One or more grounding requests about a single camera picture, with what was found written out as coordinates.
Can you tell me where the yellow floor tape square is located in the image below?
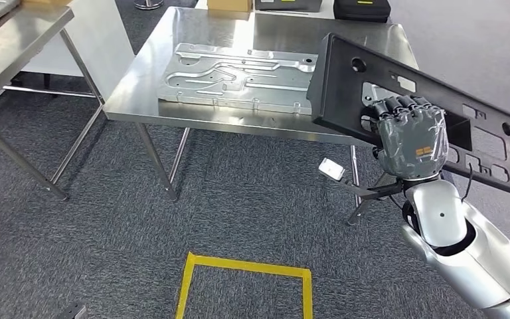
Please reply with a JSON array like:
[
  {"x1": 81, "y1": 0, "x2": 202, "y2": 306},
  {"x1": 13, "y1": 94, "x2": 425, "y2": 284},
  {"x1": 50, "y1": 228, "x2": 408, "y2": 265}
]
[{"x1": 175, "y1": 251, "x2": 314, "y2": 319}]

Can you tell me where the steel side table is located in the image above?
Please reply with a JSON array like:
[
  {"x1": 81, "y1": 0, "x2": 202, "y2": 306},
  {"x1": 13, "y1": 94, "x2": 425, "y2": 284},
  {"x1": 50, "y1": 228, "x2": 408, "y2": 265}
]
[{"x1": 0, "y1": 0, "x2": 106, "y2": 202}]

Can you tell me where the black plastic panel part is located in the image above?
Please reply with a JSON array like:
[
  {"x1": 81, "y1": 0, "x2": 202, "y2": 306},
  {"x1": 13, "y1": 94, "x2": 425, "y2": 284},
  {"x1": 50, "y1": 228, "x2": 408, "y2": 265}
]
[{"x1": 306, "y1": 33, "x2": 510, "y2": 200}]

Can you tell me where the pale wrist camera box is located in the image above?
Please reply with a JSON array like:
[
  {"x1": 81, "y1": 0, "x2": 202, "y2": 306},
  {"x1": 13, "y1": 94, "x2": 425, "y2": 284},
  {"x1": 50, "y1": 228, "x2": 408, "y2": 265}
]
[{"x1": 317, "y1": 158, "x2": 346, "y2": 182}]

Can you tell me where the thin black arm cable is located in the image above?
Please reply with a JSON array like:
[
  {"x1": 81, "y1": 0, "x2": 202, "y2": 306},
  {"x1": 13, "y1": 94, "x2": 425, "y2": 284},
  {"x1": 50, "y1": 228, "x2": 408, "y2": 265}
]
[{"x1": 460, "y1": 161, "x2": 475, "y2": 203}]

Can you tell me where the steel workbench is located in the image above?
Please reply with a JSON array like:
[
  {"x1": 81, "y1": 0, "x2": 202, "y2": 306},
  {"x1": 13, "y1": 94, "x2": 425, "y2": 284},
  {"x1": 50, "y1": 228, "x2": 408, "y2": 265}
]
[{"x1": 103, "y1": 6, "x2": 420, "y2": 226}]

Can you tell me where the black camera bracket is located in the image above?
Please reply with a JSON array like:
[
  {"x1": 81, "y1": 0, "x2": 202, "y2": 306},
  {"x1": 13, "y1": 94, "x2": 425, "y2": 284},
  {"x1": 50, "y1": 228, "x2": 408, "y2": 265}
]
[{"x1": 334, "y1": 178, "x2": 404, "y2": 201}]

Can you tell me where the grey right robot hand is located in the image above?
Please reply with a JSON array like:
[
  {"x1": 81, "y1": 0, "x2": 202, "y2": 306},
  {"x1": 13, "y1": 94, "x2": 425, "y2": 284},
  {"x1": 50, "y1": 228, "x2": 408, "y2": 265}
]
[{"x1": 360, "y1": 94, "x2": 450, "y2": 181}]

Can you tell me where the white cabinet panel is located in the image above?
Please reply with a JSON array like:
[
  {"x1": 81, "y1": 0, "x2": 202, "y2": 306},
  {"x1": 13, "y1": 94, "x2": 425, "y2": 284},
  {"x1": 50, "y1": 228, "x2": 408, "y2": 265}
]
[{"x1": 21, "y1": 0, "x2": 136, "y2": 103}]

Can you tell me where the cardboard box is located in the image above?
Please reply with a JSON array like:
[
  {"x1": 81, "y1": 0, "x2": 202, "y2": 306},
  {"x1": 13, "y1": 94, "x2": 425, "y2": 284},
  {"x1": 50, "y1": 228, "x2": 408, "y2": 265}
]
[{"x1": 207, "y1": 0, "x2": 254, "y2": 13}]

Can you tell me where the flat cardboard piece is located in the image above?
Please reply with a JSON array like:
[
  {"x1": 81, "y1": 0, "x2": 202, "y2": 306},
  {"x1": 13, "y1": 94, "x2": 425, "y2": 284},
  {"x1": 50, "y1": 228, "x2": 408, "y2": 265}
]
[{"x1": 21, "y1": 0, "x2": 73, "y2": 7}]

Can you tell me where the grey equipment case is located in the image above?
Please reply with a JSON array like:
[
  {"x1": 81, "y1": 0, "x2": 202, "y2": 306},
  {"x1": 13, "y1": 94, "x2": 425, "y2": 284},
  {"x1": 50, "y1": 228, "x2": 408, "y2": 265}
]
[{"x1": 254, "y1": 0, "x2": 324, "y2": 13}]

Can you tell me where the black equipment case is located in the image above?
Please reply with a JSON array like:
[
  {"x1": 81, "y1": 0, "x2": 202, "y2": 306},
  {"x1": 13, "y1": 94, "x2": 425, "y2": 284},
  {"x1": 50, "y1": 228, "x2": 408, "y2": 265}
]
[{"x1": 333, "y1": 0, "x2": 391, "y2": 24}]

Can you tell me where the stamped sheet metal part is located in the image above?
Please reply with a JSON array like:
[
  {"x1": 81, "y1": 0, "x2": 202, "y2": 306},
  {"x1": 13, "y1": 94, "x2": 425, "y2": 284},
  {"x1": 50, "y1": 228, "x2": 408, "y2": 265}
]
[{"x1": 157, "y1": 43, "x2": 319, "y2": 116}]

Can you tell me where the chrome stanchion base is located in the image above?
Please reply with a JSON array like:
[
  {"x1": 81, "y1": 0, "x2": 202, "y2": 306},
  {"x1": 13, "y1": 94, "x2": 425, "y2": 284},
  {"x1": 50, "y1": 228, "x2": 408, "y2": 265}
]
[{"x1": 133, "y1": 0, "x2": 164, "y2": 11}]

